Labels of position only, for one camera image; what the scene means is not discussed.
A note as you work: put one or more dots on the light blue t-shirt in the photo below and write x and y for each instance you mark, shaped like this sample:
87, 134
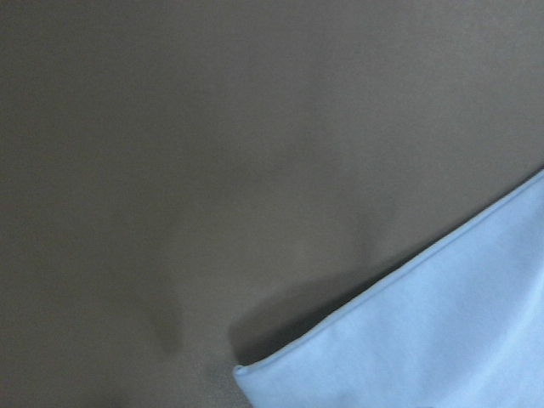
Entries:
459, 325

